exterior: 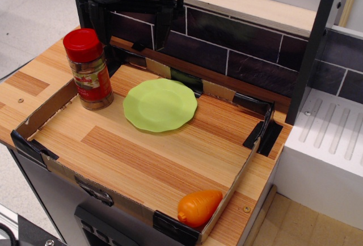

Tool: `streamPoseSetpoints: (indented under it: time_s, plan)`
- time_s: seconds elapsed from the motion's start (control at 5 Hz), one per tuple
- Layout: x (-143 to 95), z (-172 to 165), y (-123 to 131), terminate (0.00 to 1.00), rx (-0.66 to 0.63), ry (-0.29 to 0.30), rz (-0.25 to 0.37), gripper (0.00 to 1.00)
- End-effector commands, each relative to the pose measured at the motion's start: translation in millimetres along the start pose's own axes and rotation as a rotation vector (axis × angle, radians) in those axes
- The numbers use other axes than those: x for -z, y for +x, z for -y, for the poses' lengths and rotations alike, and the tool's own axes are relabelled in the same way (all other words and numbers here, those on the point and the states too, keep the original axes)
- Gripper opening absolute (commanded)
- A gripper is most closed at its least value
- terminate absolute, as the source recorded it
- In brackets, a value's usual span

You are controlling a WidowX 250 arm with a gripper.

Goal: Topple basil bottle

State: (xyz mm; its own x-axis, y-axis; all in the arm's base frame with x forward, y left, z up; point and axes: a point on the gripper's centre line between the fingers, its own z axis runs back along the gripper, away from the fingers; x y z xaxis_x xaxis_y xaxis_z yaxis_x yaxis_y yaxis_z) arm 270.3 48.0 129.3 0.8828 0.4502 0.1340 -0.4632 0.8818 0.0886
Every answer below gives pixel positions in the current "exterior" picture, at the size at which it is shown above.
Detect orange toy carrot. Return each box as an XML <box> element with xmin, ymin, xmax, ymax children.
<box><xmin>178</xmin><ymin>190</ymin><xmax>223</xmax><ymax>227</ymax></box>

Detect light wooden shelf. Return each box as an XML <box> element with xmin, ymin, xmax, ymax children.
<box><xmin>185</xmin><ymin>0</ymin><xmax>316</xmax><ymax>38</ymax></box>

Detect white ridged drainboard sink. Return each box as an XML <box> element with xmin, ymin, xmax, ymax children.
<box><xmin>274</xmin><ymin>90</ymin><xmax>362</xmax><ymax>229</ymax></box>

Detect black toy oven panel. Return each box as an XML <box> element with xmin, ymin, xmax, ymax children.
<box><xmin>74</xmin><ymin>205</ymin><xmax>148</xmax><ymax>246</ymax></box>

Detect dark grey vertical post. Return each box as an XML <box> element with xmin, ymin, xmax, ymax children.
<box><xmin>285</xmin><ymin>0</ymin><xmax>340</xmax><ymax>125</ymax></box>

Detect red-capped basil spice bottle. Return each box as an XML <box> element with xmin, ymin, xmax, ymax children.
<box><xmin>63</xmin><ymin>28</ymin><xmax>114</xmax><ymax>110</ymax></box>

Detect taped cardboard fence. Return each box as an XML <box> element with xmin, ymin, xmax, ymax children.
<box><xmin>5</xmin><ymin>42</ymin><xmax>291</xmax><ymax>245</ymax></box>

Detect light green plastic plate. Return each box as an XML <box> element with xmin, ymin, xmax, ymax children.
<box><xmin>123</xmin><ymin>78</ymin><xmax>197</xmax><ymax>133</ymax></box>

